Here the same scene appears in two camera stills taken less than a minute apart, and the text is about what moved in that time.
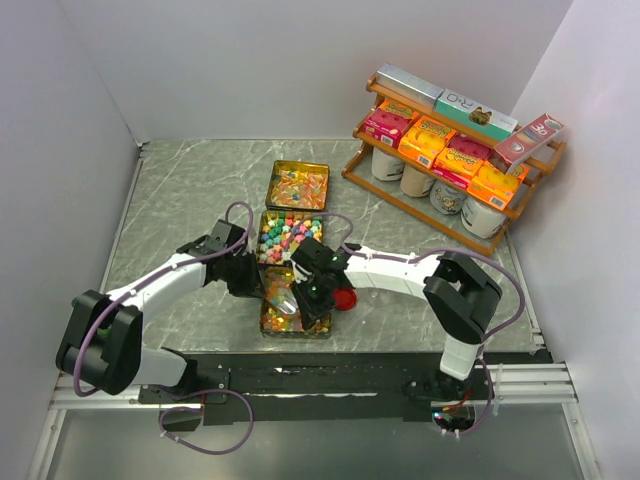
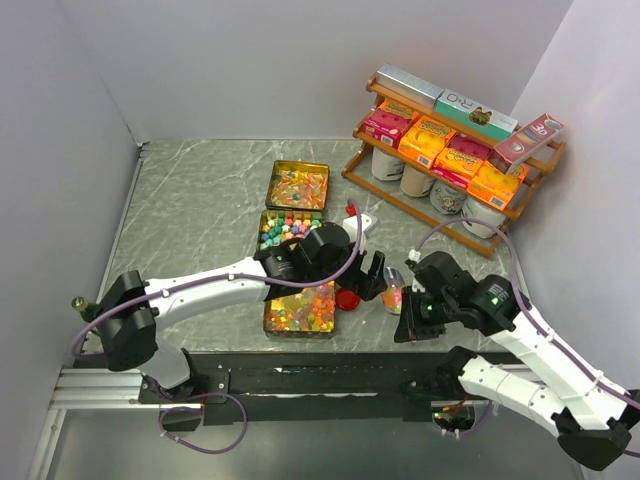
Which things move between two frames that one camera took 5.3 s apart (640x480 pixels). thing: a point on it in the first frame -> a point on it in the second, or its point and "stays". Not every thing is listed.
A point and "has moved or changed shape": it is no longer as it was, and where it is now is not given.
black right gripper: x=311 y=311 -> x=410 y=326
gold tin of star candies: x=283 y=230 stays
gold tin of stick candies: x=298 y=185 stays
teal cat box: x=473 y=115 stays
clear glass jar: x=381 y=298 has moved or changed shape
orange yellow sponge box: x=493 y=187 stays
